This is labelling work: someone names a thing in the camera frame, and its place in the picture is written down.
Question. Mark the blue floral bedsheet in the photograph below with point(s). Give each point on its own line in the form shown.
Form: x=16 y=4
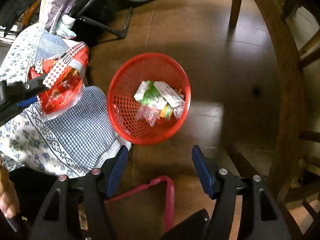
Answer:
x=73 y=143

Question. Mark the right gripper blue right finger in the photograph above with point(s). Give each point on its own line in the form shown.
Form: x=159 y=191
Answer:
x=206 y=170

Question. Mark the wooden chair near basket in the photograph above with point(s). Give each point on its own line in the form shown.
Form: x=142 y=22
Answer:
x=288 y=161

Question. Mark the colourful striped cardboard box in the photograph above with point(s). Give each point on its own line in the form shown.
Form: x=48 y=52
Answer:
x=166 y=112

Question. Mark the red mesh waste basket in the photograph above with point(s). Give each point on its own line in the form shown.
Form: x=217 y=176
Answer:
x=122 y=107

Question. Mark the white plastic bag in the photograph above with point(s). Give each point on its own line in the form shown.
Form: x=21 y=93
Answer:
x=178 y=111

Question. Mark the red snack bag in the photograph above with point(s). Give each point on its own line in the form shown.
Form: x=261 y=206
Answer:
x=64 y=81

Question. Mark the white red medicine box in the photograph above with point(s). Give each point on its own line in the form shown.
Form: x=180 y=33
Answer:
x=170 y=95

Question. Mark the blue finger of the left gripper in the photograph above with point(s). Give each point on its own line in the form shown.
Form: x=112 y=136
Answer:
x=27 y=103

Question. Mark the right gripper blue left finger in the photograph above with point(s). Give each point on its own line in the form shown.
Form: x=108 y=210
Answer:
x=116 y=169

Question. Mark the red clear plastic bag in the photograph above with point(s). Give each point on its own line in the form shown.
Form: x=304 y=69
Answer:
x=149 y=114

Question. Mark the folded purple blanket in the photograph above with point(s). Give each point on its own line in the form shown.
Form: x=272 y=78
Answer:
x=55 y=19

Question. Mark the green white paper carton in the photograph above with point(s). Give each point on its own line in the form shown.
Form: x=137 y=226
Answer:
x=148 y=95

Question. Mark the person left hand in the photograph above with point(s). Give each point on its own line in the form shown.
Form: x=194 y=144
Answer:
x=10 y=205

